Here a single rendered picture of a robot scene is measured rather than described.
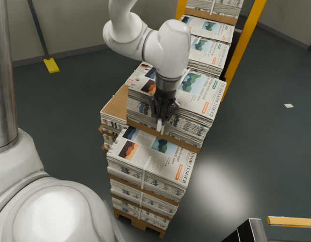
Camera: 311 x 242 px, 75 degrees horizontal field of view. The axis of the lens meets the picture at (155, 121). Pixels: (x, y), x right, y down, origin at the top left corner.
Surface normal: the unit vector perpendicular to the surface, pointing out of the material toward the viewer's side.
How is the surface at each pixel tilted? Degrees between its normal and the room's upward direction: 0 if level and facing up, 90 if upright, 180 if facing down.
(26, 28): 90
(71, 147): 0
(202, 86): 3
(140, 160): 1
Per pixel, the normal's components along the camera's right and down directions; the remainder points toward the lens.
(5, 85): 0.96, 0.29
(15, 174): 0.89, 0.20
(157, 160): 0.10, -0.68
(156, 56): -0.51, 0.56
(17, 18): 0.54, 0.65
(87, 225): 0.87, -0.22
